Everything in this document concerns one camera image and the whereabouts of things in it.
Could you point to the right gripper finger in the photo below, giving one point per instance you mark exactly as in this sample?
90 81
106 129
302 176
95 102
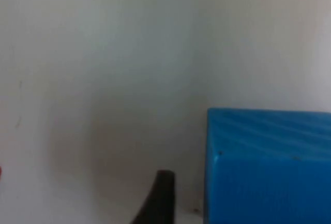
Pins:
161 203

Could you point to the blue cube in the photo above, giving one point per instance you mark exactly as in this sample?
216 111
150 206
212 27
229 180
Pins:
269 167

